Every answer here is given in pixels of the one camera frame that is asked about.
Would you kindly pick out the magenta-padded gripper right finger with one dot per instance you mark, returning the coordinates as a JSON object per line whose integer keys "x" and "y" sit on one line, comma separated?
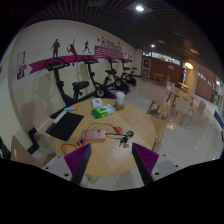
{"x": 165, "y": 165}

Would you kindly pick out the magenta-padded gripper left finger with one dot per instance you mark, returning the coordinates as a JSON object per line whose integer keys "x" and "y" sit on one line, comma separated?
{"x": 55, "y": 166}

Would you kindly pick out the red charger block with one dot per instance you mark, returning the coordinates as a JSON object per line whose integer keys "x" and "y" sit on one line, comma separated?
{"x": 118, "y": 129}

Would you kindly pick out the light wooden chair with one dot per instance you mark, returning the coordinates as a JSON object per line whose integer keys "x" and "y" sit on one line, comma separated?
{"x": 23, "y": 151}
{"x": 36, "y": 116}

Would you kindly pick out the black mouse pad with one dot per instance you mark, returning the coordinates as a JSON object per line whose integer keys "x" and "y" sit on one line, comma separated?
{"x": 65, "y": 126}

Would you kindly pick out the pink power strip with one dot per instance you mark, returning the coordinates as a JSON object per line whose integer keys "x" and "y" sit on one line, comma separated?
{"x": 93, "y": 135}

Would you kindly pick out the blue and orange marker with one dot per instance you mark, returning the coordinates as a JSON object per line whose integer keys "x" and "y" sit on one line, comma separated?
{"x": 70, "y": 108}

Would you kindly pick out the group of wooden chairs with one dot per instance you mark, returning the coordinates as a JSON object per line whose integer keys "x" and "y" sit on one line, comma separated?
{"x": 183, "y": 106}

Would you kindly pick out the green wet wipes pack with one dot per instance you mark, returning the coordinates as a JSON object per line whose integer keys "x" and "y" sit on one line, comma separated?
{"x": 101, "y": 112}

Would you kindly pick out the round wooden coaster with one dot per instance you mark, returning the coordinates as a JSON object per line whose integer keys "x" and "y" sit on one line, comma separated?
{"x": 119, "y": 107}

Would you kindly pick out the small wooden dining table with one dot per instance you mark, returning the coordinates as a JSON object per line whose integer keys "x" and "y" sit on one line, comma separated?
{"x": 176, "y": 91}

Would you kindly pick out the small white box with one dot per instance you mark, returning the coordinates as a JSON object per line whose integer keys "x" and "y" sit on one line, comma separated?
{"x": 97, "y": 102}

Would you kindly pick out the white paper cup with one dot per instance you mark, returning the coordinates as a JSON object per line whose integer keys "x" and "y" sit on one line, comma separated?
{"x": 120, "y": 98}

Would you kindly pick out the black exercise bike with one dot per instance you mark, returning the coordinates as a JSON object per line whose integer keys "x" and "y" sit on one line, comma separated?
{"x": 129, "y": 78}
{"x": 90, "y": 75}
{"x": 60, "y": 85}
{"x": 115, "y": 80}

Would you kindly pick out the ceiling lights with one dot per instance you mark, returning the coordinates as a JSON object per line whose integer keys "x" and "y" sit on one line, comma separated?
{"x": 139, "y": 8}

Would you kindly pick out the magenta sports wall decal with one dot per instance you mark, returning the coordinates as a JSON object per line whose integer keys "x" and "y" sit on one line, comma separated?
{"x": 36, "y": 65}

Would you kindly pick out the wall posters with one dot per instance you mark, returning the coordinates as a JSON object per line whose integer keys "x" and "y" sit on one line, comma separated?
{"x": 21, "y": 57}

